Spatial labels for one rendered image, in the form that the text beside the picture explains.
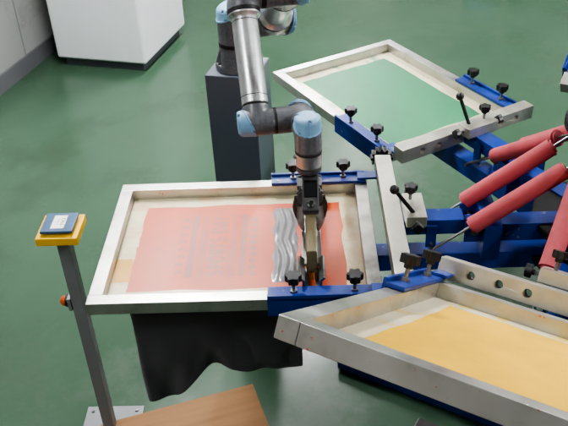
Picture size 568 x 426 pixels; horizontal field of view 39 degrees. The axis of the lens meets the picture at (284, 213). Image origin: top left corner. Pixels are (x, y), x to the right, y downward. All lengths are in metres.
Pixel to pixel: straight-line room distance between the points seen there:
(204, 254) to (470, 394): 1.34
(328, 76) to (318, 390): 1.27
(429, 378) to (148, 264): 1.34
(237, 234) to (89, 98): 3.28
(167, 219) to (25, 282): 1.58
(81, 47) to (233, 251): 3.79
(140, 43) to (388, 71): 2.70
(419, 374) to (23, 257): 3.18
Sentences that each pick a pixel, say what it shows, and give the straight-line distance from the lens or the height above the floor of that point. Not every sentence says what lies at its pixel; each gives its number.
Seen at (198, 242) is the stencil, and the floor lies 0.95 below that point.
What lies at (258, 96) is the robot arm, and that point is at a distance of 2.22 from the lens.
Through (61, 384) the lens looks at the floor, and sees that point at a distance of 3.40.
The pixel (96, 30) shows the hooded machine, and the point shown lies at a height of 0.30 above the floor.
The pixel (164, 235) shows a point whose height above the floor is 0.95.
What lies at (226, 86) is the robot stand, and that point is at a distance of 2.78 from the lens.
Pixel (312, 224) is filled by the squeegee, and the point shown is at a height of 1.06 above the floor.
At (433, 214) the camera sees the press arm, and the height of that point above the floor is 1.04.
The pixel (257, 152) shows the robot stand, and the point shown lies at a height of 0.91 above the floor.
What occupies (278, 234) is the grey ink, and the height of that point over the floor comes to 0.96.
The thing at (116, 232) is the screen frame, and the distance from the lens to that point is 2.41.
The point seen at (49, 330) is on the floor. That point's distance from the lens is 3.66.
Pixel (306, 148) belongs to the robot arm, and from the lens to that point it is 2.14.
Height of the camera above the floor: 2.37
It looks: 35 degrees down
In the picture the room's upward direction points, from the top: 3 degrees counter-clockwise
